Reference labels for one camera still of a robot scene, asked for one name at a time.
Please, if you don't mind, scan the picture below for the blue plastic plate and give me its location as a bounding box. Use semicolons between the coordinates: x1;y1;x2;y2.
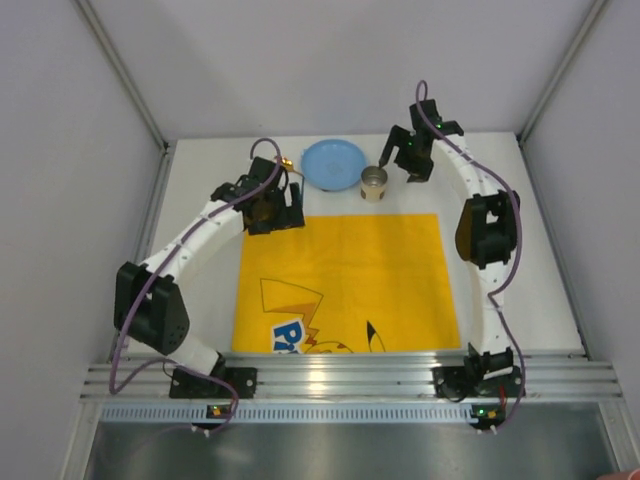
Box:
300;139;368;192

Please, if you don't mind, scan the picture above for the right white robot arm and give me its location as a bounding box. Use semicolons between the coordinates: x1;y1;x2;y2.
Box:
378;99;522;401

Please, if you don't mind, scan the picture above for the perforated grey cable tray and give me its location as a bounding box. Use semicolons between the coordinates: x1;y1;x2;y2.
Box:
100;402;502;425

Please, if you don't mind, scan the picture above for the metal cup with paper sleeve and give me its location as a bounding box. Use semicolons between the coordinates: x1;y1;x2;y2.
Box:
360;165;388;202

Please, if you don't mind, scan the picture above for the gold spoon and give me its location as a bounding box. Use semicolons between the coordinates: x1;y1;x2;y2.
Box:
273;156;303;177

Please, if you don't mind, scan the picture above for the yellow Pikachu placemat cloth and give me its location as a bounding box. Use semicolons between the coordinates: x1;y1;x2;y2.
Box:
232;214;461;354

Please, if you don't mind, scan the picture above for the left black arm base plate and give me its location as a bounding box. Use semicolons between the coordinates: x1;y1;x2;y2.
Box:
169;367;258;399

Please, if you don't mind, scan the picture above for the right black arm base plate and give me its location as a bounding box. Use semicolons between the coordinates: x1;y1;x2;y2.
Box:
432;366;523;403

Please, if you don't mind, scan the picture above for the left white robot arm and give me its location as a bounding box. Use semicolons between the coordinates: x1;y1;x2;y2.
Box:
112;156;305;375

